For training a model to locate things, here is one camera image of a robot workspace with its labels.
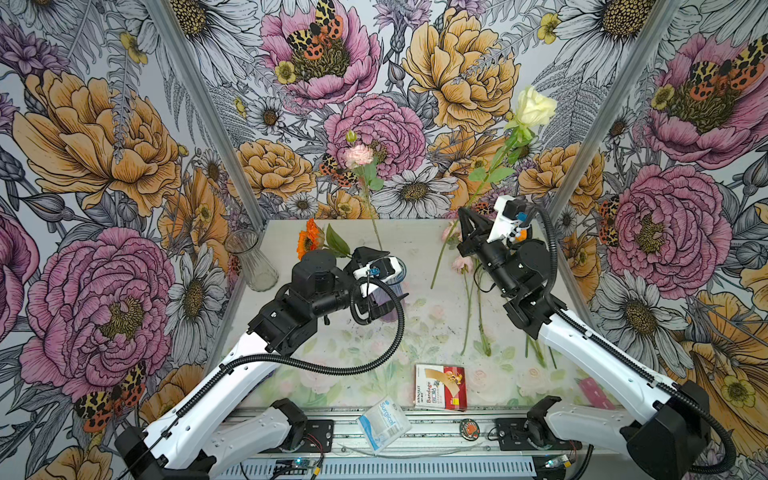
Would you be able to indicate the pink rose flower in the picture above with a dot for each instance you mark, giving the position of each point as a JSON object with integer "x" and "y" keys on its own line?
{"x": 471, "y": 277}

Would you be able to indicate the orange gerbera flower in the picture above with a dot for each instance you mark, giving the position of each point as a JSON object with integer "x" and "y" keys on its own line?
{"x": 315, "y": 238}

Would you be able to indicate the aluminium corner post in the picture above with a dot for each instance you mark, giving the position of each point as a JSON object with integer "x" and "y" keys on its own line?
{"x": 659, "y": 20}
{"x": 186, "y": 62}

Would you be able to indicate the clear ribbed glass vase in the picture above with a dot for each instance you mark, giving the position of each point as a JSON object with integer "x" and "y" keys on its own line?
{"x": 257, "y": 271}

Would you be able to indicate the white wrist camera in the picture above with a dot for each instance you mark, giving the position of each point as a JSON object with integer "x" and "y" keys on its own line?
{"x": 510, "y": 223}
{"x": 364, "y": 274}

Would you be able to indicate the blue purple glass vase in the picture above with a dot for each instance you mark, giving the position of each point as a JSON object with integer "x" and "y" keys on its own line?
{"x": 392, "y": 271}

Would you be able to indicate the slotted white cable duct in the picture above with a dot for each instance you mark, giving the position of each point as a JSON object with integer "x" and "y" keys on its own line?
{"x": 448, "y": 467}

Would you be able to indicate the small green circuit board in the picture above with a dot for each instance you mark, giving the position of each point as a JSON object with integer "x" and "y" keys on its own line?
{"x": 301, "y": 463}

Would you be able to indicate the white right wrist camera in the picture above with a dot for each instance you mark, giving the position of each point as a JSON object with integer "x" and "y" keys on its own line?
{"x": 510, "y": 223}

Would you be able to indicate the left aluminium corner post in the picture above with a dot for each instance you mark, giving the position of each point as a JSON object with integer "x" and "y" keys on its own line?
{"x": 186, "y": 62}

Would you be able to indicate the red bandage box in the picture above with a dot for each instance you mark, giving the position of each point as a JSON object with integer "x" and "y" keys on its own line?
{"x": 440, "y": 387}

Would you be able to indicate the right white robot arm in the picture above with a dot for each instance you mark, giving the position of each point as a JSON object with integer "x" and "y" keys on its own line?
{"x": 664, "y": 430}

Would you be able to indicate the orange yellow flower stems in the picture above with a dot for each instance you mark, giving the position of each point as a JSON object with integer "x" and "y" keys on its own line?
{"x": 534, "y": 349}

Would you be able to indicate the right aluminium corner post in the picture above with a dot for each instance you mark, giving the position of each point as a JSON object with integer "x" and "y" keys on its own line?
{"x": 659, "y": 20}

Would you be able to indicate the white blue tissue pack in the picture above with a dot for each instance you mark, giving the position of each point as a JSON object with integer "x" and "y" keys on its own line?
{"x": 384, "y": 423}

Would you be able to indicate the pink clear plastic tube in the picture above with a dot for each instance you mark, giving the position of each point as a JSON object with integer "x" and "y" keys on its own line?
{"x": 595, "y": 394}

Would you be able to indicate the cream white rose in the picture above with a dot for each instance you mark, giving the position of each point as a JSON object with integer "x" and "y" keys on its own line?
{"x": 467, "y": 165}

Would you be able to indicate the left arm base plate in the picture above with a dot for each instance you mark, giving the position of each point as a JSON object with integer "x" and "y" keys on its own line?
{"x": 312, "y": 436}

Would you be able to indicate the pink carnation stem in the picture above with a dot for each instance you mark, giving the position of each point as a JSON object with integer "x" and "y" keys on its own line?
{"x": 361, "y": 159}

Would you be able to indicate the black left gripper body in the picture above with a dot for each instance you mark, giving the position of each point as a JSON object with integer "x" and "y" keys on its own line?
{"x": 339, "y": 298}

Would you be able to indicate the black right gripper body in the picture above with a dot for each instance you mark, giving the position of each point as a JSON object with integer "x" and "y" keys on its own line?
{"x": 494, "y": 256}

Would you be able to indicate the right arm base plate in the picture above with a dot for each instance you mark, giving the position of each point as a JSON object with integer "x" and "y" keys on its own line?
{"x": 522, "y": 434}

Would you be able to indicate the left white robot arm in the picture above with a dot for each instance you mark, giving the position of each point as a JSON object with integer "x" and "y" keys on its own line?
{"x": 188, "y": 442}

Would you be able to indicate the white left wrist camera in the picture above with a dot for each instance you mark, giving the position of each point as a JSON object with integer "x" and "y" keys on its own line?
{"x": 364, "y": 274}

